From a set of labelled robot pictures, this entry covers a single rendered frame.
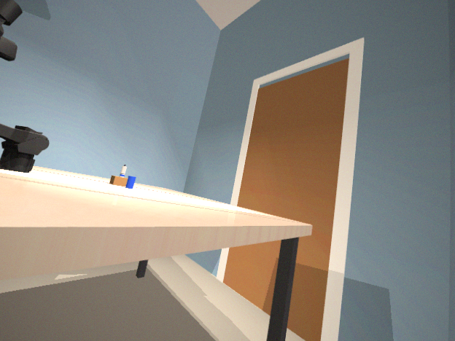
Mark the tan square block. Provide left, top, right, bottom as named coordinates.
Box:
left=109, top=176, right=128, bottom=187

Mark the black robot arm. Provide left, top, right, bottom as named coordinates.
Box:
left=0, top=0, right=49, bottom=173

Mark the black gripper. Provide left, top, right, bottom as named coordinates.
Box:
left=0, top=36, right=18, bottom=61

